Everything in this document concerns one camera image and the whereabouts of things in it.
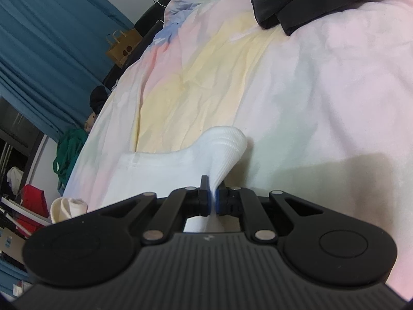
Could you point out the red garment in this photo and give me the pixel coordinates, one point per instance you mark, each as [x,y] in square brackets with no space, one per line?
[32,203]

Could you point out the cream white cloth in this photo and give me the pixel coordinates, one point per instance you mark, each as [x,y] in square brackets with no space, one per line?
[67,208]

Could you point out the green clothing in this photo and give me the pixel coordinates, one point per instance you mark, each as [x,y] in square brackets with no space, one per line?
[69,155]

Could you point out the black sofa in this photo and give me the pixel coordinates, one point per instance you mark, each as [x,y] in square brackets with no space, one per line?
[148,16]

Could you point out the beige cloth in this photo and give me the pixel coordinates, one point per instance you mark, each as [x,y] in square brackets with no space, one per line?
[91,121]

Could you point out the dark window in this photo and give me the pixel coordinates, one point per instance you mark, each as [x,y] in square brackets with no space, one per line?
[16,122]

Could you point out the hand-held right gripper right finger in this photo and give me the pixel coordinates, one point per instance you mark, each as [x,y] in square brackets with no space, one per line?
[220,201]

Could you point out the white pants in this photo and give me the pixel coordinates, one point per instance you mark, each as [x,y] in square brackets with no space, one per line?
[193,161]

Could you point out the pastel tie-dye blanket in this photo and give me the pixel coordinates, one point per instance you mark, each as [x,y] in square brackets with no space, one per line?
[290,87]

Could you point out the blue curtain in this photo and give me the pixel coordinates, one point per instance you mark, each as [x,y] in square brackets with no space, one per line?
[9,274]
[48,38]

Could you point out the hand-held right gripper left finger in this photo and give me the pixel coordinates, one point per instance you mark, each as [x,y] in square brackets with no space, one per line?
[209,201]

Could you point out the black clothes pile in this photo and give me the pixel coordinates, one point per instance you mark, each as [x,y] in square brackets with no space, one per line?
[98,98]

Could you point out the dark cloth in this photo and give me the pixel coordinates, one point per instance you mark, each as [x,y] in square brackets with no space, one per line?
[306,0]

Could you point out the brown paper bag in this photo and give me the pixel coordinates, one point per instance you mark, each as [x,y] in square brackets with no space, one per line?
[124,46]

